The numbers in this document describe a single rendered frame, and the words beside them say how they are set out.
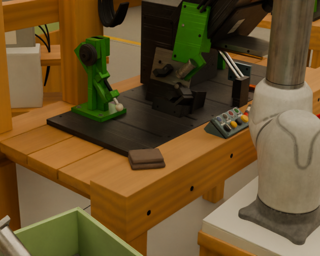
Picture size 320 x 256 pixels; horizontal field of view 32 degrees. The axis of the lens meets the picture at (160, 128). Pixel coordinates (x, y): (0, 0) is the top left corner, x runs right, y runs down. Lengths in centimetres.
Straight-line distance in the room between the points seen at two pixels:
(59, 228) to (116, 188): 27
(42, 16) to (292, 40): 95
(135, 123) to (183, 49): 32
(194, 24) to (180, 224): 133
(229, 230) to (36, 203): 196
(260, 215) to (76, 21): 99
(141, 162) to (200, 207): 160
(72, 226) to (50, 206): 186
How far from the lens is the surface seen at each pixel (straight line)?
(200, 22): 196
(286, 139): 129
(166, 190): 159
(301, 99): 146
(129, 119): 192
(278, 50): 143
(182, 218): 305
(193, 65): 193
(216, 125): 181
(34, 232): 125
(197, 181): 171
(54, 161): 169
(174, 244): 284
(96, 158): 170
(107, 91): 193
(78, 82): 207
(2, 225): 83
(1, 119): 189
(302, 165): 130
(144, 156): 160
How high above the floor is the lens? 164
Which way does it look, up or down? 23 degrees down
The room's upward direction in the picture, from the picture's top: 2 degrees clockwise
